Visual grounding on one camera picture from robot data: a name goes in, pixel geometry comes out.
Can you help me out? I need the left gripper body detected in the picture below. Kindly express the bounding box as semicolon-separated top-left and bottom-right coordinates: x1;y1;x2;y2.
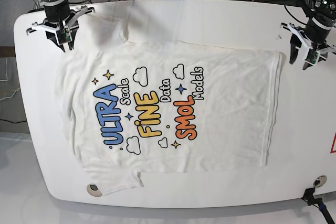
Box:
281;16;335;59

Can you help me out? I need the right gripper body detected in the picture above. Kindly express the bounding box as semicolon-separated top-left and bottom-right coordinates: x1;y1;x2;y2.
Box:
26;0;95;35

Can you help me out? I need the white printed T-shirt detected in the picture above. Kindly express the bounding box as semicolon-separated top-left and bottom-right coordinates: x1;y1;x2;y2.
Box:
55;14;282;195

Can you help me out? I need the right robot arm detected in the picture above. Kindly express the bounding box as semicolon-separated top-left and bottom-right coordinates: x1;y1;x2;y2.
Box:
26;0;95;52

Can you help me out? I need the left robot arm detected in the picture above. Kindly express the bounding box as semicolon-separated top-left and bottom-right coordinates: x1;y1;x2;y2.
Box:
281;0;335;70

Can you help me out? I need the red white warning sticker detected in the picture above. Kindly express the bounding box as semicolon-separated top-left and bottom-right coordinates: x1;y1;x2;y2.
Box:
330;133;336;154

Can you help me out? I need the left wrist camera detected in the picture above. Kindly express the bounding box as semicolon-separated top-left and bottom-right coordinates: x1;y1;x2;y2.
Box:
305;49;320;66

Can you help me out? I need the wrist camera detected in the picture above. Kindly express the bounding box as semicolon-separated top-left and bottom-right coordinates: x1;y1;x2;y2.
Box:
305;49;320;66
56;26;72;45

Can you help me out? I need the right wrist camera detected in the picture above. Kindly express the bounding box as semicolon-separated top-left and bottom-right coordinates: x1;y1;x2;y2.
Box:
56;26;72;45

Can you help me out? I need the right table cable grommet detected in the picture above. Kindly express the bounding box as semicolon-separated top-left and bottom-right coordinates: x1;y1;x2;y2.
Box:
313;175;327;188

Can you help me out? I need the table cable grommet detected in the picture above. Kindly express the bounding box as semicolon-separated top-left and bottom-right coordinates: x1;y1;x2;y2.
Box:
87;184;102;197
313;175;327;188

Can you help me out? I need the black camera clamp mount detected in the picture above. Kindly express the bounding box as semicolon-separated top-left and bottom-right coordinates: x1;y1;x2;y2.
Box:
301;188;335;224

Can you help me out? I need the left table cable grommet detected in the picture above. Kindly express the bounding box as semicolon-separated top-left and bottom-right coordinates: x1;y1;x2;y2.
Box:
87;184;102;197

